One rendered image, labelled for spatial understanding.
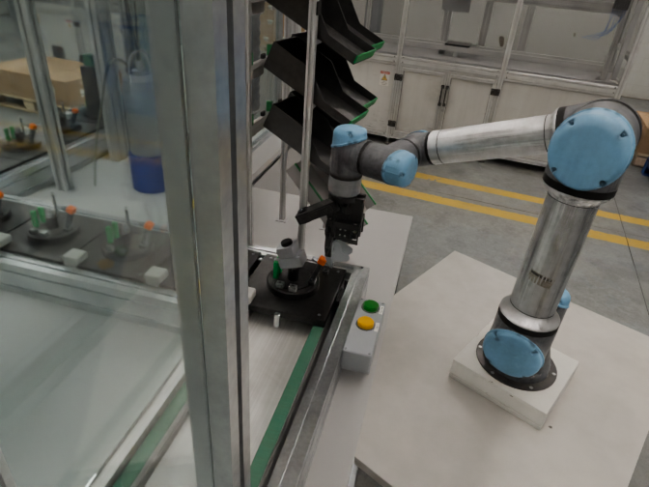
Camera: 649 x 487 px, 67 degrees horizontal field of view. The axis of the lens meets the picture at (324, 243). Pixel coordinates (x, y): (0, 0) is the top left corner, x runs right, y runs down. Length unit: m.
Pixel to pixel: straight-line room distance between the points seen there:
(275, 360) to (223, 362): 0.90
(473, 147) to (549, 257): 0.28
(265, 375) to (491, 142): 0.69
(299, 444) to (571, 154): 0.68
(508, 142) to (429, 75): 4.15
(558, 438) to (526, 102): 4.17
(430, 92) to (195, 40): 5.02
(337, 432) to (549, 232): 0.59
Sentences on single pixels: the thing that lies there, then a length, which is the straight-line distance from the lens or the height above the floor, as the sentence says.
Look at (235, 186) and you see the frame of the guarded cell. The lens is 0.24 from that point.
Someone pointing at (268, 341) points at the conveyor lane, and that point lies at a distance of 1.23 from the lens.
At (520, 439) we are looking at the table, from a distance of 1.23.
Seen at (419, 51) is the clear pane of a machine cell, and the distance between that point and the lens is 5.17.
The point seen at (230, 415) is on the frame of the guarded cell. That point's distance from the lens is 0.32.
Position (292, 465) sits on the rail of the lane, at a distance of 0.95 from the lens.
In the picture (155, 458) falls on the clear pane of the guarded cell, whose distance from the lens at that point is 0.27.
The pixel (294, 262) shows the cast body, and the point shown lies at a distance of 1.25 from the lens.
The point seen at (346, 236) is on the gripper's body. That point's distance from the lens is 1.17.
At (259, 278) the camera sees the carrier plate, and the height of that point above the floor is 0.97.
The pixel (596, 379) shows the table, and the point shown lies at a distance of 1.46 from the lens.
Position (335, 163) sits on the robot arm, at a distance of 1.09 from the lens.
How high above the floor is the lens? 1.74
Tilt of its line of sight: 31 degrees down
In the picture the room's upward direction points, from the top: 5 degrees clockwise
